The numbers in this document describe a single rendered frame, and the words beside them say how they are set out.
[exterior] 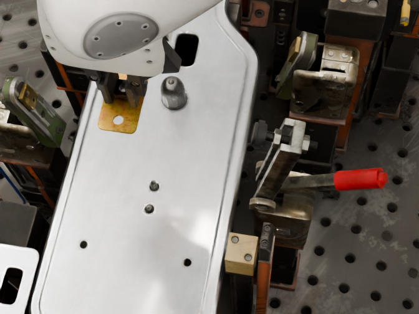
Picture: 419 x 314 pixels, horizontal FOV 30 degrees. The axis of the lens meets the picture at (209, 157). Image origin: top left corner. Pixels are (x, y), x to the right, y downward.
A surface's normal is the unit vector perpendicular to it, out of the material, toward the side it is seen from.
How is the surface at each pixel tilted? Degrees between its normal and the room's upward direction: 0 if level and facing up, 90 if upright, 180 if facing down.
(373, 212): 0
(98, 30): 74
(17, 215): 0
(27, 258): 0
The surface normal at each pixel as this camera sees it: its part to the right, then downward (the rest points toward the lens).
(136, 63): -0.08, 0.93
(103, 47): 0.21, 0.90
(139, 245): -0.04, -0.39
